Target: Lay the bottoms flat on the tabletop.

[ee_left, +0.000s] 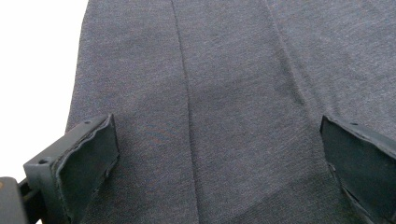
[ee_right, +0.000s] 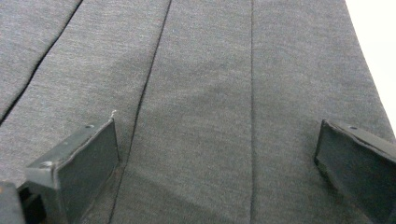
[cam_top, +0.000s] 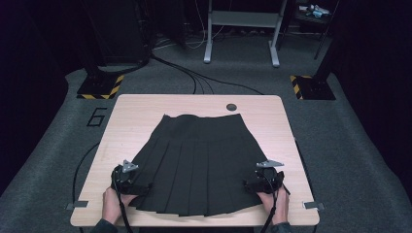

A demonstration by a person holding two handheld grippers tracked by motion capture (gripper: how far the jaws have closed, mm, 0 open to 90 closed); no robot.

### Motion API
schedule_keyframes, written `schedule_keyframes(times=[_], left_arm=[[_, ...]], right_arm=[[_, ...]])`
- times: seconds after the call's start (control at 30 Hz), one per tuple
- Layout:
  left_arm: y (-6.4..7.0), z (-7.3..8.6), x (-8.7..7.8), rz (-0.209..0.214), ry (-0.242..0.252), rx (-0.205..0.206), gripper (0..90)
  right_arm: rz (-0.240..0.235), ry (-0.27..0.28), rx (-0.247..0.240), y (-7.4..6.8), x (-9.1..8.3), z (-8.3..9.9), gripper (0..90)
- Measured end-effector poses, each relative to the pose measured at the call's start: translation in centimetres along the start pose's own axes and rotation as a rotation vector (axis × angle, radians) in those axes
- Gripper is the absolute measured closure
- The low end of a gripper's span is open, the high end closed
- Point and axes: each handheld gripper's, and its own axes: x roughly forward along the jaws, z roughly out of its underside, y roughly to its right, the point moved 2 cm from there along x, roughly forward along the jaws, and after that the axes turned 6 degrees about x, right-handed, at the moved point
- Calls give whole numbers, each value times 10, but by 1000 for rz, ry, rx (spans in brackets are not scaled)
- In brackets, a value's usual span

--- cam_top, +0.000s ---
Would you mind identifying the white metal desk frame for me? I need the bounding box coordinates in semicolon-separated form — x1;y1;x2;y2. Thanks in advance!
203;0;289;68

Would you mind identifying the black equipment cabinet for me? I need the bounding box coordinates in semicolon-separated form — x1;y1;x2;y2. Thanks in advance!
79;0;154;71

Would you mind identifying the grey tape strip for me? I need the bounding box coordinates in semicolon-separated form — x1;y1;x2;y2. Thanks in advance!
65;200;89;212
302;200;326;212

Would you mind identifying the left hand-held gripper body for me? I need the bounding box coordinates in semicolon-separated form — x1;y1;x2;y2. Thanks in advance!
110;158;144;196

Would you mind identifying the black pleated skirt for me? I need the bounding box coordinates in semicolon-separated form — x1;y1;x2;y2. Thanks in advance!
128;113;276;217

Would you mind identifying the person's left hand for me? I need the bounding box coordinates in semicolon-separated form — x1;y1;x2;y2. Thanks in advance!
101;186;139;226

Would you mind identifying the black floor cable bundle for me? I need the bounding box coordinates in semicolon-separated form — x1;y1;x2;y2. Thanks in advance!
150;52;265;96

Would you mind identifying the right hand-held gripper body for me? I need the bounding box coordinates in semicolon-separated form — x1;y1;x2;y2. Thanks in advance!
255;159;286;195

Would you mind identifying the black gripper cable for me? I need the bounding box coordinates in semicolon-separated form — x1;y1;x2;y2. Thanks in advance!
111;171;134;233
259;171;292;233

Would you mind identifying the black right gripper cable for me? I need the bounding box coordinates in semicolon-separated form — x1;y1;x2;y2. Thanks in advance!
259;171;292;233

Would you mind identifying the person's right hand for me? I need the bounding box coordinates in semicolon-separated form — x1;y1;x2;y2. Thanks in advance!
257;185;291;226

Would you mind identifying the dark shelf with small items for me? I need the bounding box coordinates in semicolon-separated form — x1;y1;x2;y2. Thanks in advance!
292;0;341;61

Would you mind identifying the black striped-edge stand base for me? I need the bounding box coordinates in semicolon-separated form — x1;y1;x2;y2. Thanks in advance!
290;74;337;101
76;73;125;100

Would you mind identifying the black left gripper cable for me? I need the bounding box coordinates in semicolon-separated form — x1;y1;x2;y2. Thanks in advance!
111;171;134;233

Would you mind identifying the thin black floor cable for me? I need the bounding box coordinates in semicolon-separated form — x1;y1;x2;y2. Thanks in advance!
71;141;101;204

